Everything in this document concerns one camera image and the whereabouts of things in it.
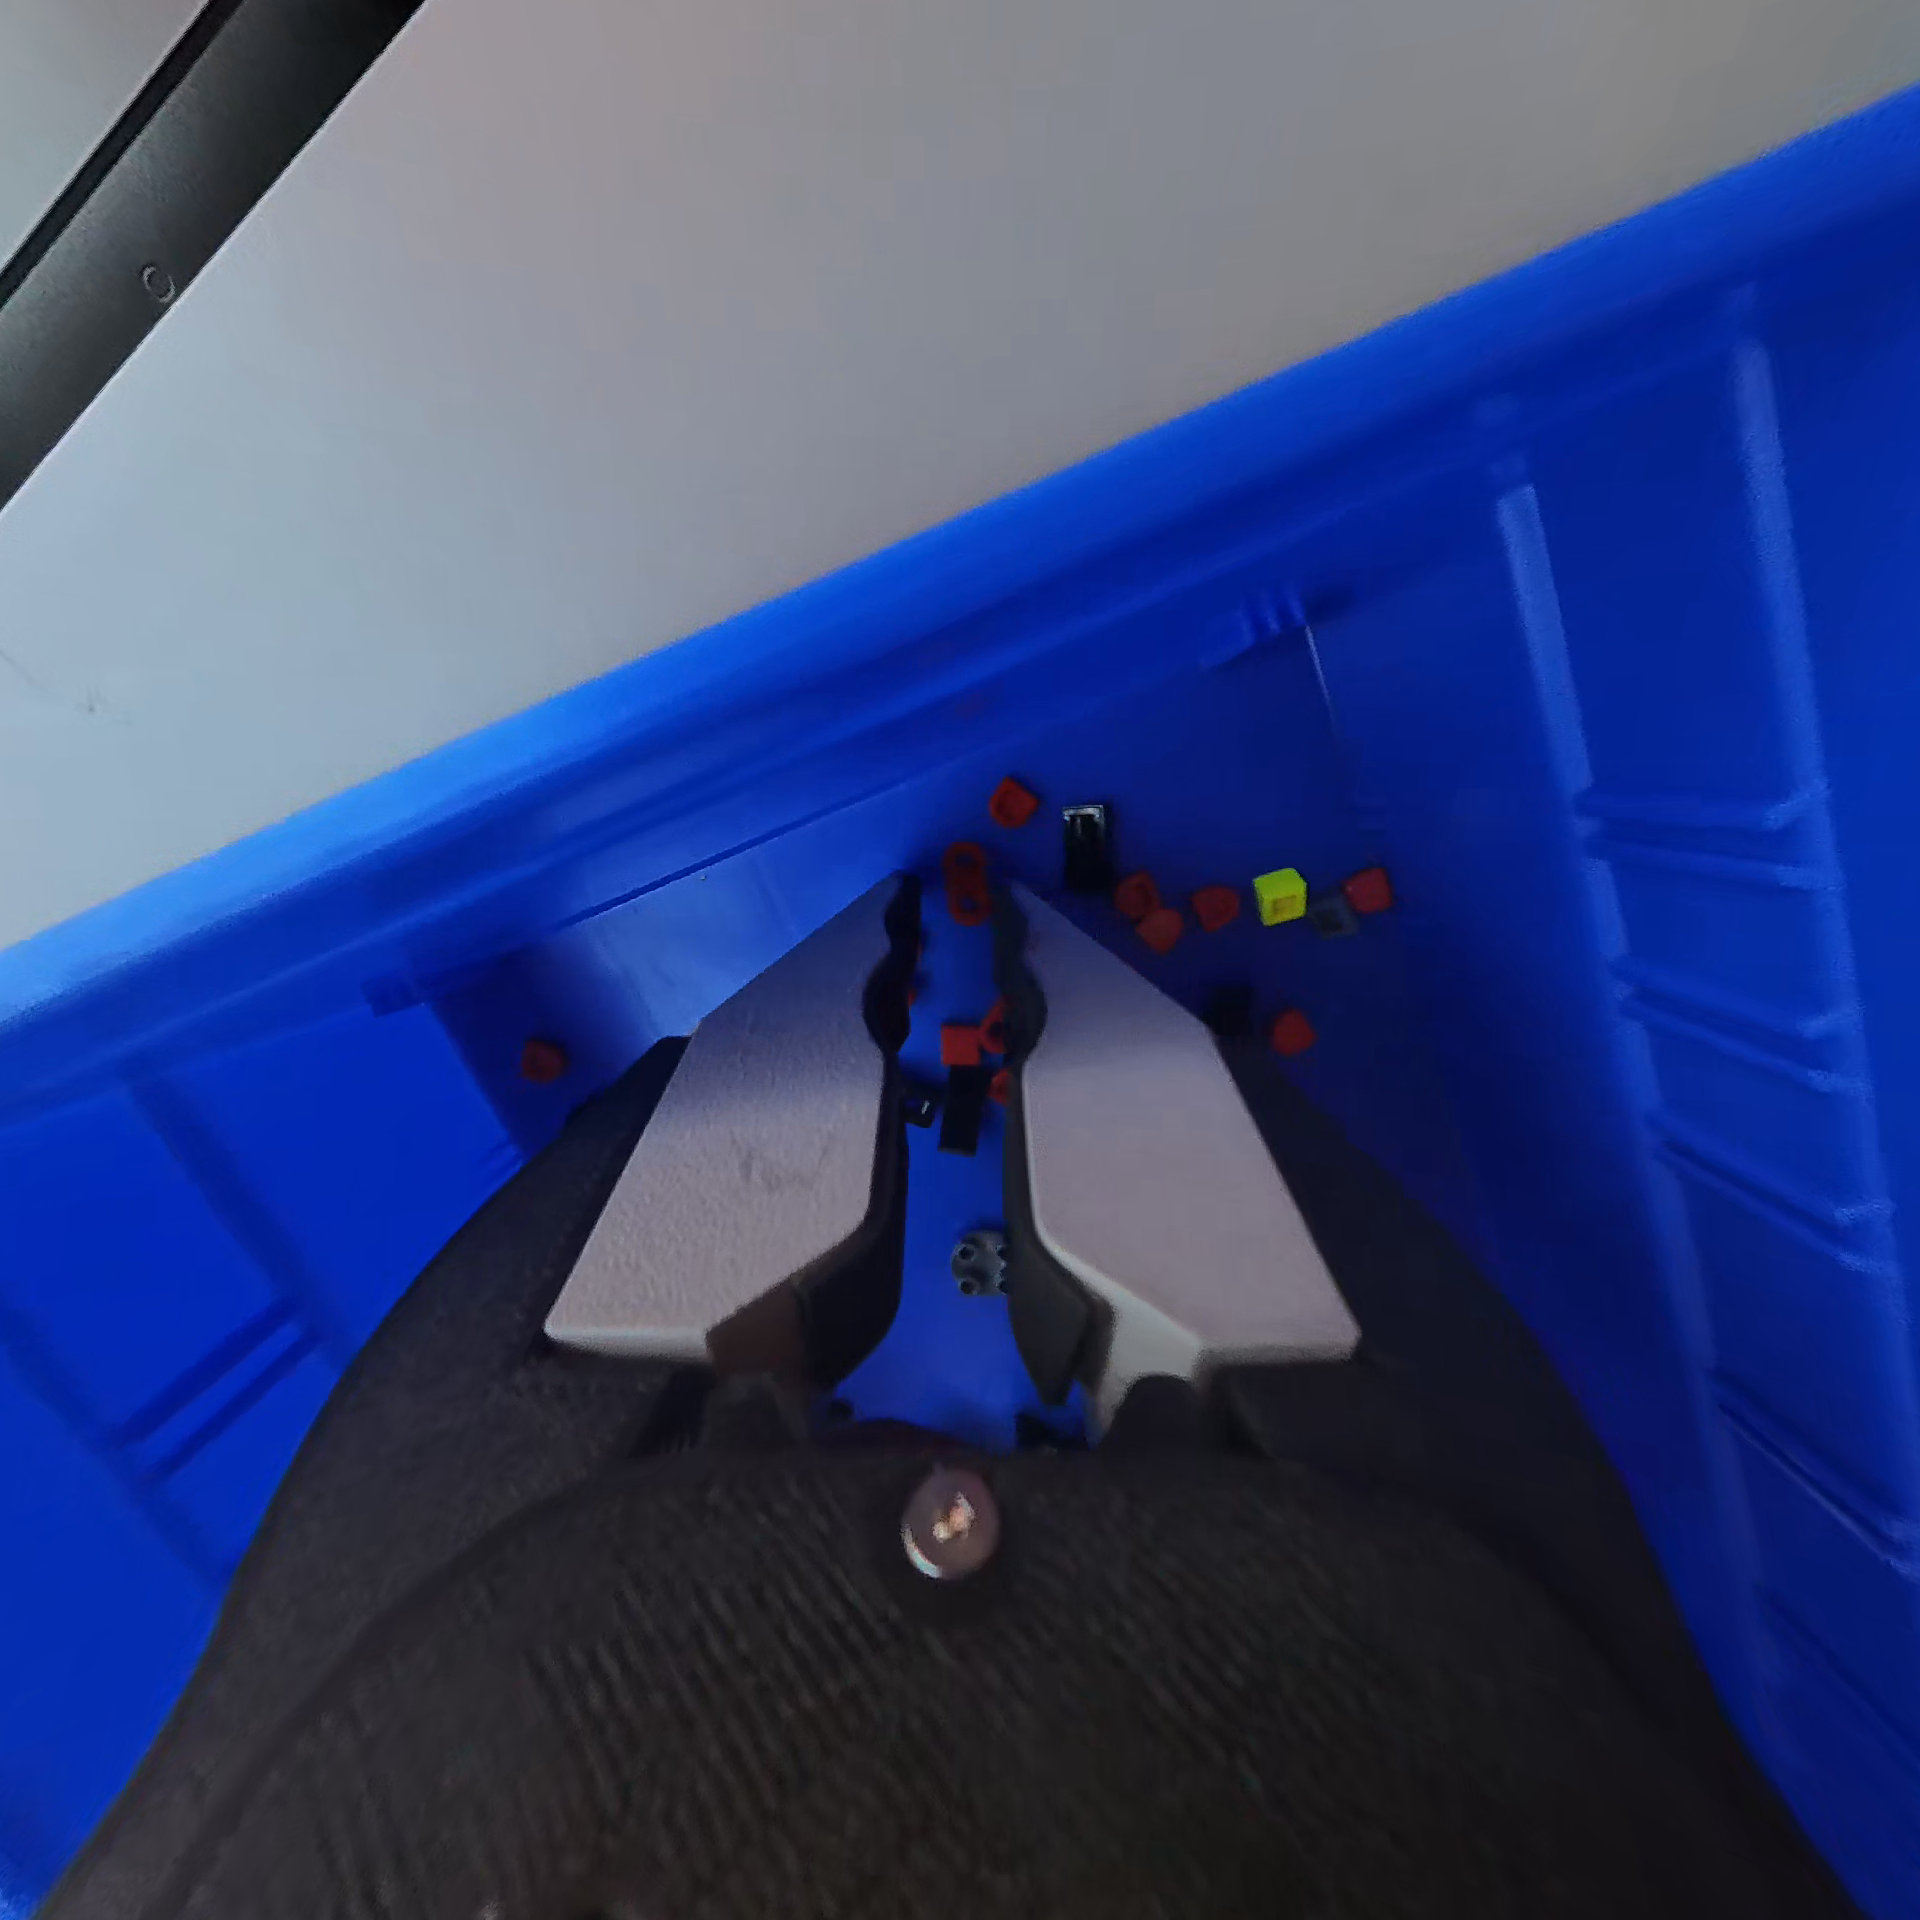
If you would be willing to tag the blue plastic bin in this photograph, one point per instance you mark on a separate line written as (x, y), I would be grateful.
(1501, 1140)

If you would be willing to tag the pile of small lego pieces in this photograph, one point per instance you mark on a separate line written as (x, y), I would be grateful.
(1215, 908)

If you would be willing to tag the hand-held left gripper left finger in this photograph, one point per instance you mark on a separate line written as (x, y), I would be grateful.
(735, 1184)

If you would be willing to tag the black metal bar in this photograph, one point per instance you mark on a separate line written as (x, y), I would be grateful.
(182, 195)

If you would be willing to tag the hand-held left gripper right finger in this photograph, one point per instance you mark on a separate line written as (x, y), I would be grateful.
(1156, 1184)

